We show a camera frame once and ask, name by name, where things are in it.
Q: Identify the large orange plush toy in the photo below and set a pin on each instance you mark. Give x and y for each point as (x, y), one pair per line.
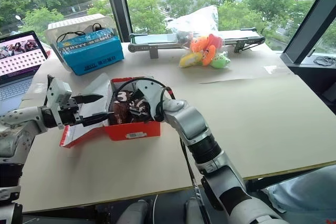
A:
(203, 42)

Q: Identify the light blue cushion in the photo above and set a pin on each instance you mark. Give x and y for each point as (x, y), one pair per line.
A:
(307, 195)

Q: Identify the green plush toy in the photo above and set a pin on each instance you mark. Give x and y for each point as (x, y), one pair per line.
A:
(221, 61)

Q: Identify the open laptop computer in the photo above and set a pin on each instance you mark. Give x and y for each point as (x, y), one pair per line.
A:
(18, 58)

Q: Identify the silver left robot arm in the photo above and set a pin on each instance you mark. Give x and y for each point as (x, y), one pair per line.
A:
(25, 119)

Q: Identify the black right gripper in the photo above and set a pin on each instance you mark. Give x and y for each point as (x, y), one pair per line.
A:
(138, 95)

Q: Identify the small orange plush toy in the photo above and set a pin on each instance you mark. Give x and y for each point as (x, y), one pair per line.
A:
(209, 55)

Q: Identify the yellow plush toy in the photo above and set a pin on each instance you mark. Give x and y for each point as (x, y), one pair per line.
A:
(189, 59)

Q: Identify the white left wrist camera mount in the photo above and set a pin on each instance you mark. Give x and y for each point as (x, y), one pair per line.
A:
(58, 95)

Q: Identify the red shoebox with white lid lining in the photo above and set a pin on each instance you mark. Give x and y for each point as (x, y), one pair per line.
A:
(131, 132)

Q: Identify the small grey conveyor belt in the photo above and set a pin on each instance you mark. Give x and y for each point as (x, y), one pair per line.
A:
(157, 43)

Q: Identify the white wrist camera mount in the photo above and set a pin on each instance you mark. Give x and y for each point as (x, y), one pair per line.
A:
(58, 95)
(151, 90)

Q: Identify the clear plastic bag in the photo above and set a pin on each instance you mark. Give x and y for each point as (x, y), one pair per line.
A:
(197, 22)

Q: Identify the dark slanted window frame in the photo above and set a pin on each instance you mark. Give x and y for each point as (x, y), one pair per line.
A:
(309, 22)

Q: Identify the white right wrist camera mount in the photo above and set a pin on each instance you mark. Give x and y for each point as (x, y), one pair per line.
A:
(151, 90)

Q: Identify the grey rounded robot leg part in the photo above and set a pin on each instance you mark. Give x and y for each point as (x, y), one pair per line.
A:
(194, 212)
(134, 212)

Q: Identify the blue cardboard box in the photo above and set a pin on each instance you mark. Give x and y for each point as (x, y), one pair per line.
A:
(92, 56)

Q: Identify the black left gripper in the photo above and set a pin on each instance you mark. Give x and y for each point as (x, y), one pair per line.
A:
(68, 115)

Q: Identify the dark window frame pillar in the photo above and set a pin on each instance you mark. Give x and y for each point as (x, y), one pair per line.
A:
(118, 3)

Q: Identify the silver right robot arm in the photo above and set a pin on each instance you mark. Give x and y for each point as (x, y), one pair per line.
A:
(194, 127)

